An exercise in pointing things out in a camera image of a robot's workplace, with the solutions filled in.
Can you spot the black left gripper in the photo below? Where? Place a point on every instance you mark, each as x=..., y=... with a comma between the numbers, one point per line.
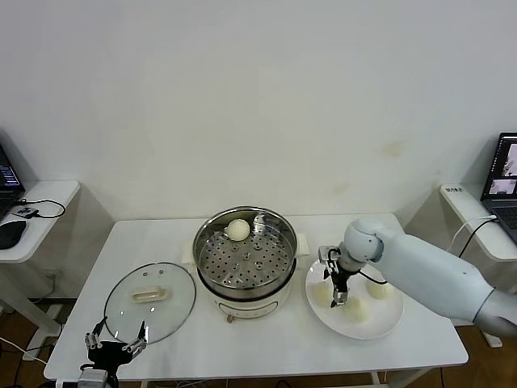
x=110, y=352

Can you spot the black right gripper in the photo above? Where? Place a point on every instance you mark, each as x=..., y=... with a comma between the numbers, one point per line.
x=340, y=279

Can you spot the white steamed baozi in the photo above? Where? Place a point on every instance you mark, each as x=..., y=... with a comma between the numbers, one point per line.
x=237, y=230
x=377, y=292
x=357, y=309
x=321, y=294

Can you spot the round glass pot lid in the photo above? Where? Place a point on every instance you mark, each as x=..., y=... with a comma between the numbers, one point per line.
x=169, y=307

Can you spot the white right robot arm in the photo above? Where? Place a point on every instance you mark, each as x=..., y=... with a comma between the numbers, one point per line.
x=424, y=266

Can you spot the stainless steel steamer basket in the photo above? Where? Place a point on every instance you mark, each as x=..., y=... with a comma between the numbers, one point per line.
x=226, y=262

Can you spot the round white plate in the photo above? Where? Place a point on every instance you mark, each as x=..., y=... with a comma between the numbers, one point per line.
x=363, y=329

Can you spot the white electric cooking pot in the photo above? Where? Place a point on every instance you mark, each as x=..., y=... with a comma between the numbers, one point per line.
x=250, y=307

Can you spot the black computer mouse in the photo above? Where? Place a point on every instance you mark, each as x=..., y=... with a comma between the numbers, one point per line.
x=11, y=234

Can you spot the white side table with sticker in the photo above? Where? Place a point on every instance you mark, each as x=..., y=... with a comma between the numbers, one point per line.
x=464, y=210

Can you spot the black text table sticker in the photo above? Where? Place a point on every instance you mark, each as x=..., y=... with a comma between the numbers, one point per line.
x=453, y=189

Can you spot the white side table with mouse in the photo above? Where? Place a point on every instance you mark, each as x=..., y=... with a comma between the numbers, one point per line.
x=52, y=202

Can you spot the grey laptop with image windows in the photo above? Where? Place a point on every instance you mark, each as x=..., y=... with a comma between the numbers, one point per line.
x=501, y=210

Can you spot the black laptop with blue screen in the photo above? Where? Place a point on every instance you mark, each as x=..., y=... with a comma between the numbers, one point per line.
x=7, y=174

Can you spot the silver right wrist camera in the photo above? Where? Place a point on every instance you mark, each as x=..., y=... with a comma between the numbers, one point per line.
x=324, y=254

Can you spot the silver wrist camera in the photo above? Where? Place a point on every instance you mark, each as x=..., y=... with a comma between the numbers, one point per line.
x=93, y=379
x=324, y=254

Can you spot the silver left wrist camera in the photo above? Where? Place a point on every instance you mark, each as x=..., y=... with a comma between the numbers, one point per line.
x=93, y=379

